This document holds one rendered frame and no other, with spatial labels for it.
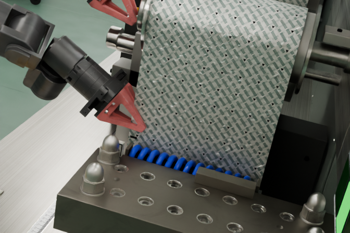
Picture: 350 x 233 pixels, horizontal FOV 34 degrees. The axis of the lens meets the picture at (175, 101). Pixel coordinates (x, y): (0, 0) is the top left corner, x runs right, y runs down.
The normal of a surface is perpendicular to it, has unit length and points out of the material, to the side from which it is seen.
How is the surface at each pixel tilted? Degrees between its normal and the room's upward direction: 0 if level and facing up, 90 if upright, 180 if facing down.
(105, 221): 90
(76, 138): 0
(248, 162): 90
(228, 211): 0
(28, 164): 0
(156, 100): 90
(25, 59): 118
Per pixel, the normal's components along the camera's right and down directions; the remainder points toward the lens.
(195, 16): -0.17, 0.00
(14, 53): -0.15, 0.76
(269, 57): -0.25, 0.34
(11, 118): 0.18, -0.90
